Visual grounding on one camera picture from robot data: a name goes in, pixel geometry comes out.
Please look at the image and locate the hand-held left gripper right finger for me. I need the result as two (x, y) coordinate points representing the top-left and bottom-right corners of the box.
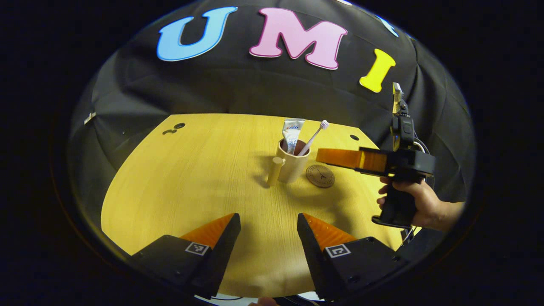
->
(297, 212), (409, 301)

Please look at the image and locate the round brown coaster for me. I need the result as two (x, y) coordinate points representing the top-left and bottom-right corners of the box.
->
(306, 164), (335, 188)

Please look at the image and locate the black backdrop cloth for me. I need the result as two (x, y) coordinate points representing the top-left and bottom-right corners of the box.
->
(68, 0), (474, 238)

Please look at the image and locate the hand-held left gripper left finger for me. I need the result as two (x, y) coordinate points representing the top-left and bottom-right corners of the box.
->
(130, 212), (241, 300)

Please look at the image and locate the white toothpaste tube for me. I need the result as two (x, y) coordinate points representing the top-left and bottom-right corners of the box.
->
(282, 119), (306, 154)

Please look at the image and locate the white and pink toothbrush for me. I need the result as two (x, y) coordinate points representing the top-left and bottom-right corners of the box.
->
(297, 120), (330, 156)

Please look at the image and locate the beige cup with handle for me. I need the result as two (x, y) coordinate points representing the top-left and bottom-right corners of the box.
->
(267, 138), (312, 187)

